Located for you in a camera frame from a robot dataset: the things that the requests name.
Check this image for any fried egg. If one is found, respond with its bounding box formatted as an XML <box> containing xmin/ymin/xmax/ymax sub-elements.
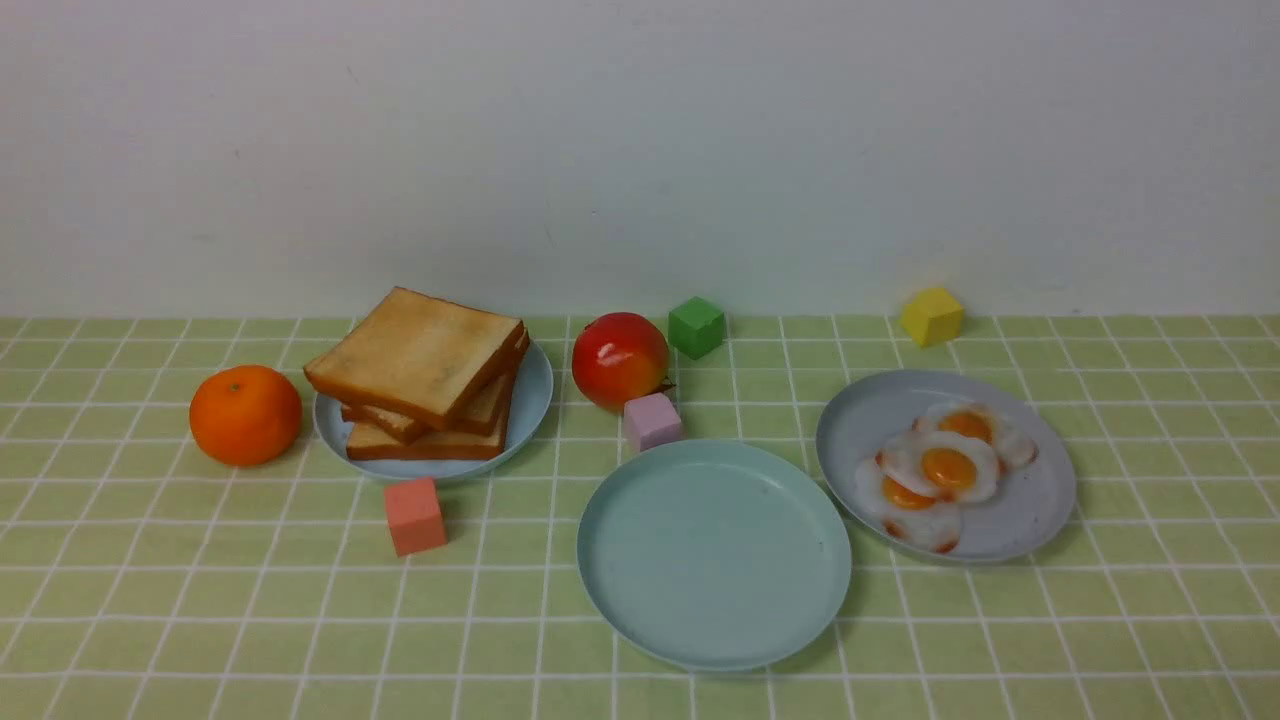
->
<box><xmin>911</xmin><ymin>401</ymin><xmax>1039</xmax><ymax>474</ymax></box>
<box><xmin>852</xmin><ymin>459</ymin><xmax>963</xmax><ymax>553</ymax></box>
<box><xmin>874</xmin><ymin>430</ymin><xmax>1000</xmax><ymax>503</ymax></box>

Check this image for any red apple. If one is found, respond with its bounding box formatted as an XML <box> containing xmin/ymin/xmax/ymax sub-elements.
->
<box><xmin>571</xmin><ymin>313</ymin><xmax>675</xmax><ymax>415</ymax></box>

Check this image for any pink cube block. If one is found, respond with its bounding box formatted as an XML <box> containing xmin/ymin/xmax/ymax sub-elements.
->
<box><xmin>623</xmin><ymin>393</ymin><xmax>685</xmax><ymax>454</ymax></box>

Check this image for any green cube block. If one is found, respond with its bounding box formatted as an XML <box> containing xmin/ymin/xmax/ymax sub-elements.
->
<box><xmin>667</xmin><ymin>296</ymin><xmax>727</xmax><ymax>360</ymax></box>

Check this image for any light blue bread plate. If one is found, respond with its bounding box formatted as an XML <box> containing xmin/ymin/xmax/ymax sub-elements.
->
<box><xmin>311</xmin><ymin>345</ymin><xmax>556</xmax><ymax>483</ymax></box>

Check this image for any teal empty centre plate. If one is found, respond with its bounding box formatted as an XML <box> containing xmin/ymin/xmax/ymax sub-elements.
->
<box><xmin>576</xmin><ymin>439</ymin><xmax>852</xmax><ymax>673</ymax></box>

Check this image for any salmon cube block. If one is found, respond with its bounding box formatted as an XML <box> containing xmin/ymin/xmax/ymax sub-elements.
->
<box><xmin>383</xmin><ymin>477</ymin><xmax>449</xmax><ymax>559</ymax></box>

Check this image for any yellow cube block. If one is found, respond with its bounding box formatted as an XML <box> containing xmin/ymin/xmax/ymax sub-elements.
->
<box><xmin>899</xmin><ymin>287</ymin><xmax>966</xmax><ymax>348</ymax></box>

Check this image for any orange mandarin fruit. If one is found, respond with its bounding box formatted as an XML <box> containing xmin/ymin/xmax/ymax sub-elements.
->
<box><xmin>188</xmin><ymin>364</ymin><xmax>303</xmax><ymax>468</ymax></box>

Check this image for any grey-blue egg plate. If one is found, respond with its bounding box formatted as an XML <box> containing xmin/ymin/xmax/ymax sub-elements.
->
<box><xmin>815</xmin><ymin>369</ymin><xmax>1076</xmax><ymax>564</ymax></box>

